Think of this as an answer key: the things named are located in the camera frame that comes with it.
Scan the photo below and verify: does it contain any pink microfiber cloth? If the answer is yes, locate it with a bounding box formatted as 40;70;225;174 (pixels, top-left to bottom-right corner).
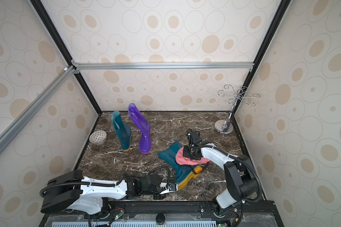
175;146;210;166

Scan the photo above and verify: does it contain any teal rubber boot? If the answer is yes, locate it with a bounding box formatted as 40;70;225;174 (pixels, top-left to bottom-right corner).
111;111;132;151
158;141;205;191

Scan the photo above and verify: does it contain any purple rubber boot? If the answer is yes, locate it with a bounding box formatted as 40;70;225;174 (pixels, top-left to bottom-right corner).
128;103;152;154

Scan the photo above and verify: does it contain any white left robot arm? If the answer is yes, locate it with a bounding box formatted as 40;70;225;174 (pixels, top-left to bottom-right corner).
39;170;179;215

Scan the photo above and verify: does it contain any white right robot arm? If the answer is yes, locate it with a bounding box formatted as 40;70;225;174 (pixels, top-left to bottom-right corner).
183;129;262;211

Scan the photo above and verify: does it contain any chrome mug tree stand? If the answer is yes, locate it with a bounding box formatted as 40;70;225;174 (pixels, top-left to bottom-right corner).
214;84;261;135

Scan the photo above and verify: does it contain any patterned black white bowl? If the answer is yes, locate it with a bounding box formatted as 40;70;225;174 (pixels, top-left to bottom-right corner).
89;130;107;146

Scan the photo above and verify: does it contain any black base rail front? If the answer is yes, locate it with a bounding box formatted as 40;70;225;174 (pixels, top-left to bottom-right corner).
40;201;283;227

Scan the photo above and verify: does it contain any horizontal aluminium rail back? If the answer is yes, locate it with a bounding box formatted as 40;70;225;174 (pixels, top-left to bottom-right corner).
74;62;254;70

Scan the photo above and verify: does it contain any black corner frame post left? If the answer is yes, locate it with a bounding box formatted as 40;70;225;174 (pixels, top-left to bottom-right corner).
30;0;102;115

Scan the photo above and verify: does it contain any black corner frame post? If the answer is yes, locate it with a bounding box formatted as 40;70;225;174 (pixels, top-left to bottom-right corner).
241;0;291;97
30;0;102;115

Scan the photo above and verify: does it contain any diagonal aluminium rail left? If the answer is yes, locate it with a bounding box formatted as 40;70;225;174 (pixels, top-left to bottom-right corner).
0;66;74;155

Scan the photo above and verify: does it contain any black corner frame post right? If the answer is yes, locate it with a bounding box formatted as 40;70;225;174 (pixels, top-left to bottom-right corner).
241;0;291;97

